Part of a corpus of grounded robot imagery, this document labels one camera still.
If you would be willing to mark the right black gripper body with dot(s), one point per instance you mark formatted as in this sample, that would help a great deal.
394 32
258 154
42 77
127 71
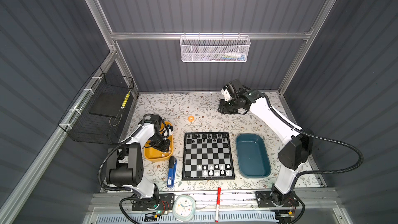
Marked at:
228 107

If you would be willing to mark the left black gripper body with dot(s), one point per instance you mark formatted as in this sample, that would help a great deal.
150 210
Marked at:
158 143

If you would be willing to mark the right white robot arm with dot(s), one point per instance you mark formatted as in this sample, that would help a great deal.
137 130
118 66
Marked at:
298 144

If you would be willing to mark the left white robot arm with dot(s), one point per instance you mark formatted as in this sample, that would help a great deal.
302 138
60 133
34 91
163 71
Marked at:
123 168

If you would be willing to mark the yellow plastic tray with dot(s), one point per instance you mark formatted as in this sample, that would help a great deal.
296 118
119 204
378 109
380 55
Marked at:
154 155

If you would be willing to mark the blue stapler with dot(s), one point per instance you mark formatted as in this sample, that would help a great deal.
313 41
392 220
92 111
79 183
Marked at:
172 172

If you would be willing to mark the black white chessboard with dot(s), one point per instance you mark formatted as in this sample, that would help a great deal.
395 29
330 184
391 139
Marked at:
207 156

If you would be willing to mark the teal plastic tray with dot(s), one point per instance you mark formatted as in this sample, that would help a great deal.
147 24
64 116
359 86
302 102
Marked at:
252 156

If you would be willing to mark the small white clock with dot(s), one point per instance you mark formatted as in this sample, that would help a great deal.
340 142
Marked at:
184 208

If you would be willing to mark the red white marker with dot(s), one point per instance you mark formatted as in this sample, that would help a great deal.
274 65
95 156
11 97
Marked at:
218 205

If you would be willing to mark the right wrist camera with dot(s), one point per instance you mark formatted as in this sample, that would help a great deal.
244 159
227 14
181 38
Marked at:
232 90

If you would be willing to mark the black wire basket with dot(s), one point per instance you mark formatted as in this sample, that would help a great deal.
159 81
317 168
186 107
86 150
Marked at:
101 112

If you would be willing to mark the white wire basket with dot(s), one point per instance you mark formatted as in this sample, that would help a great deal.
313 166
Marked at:
214 48

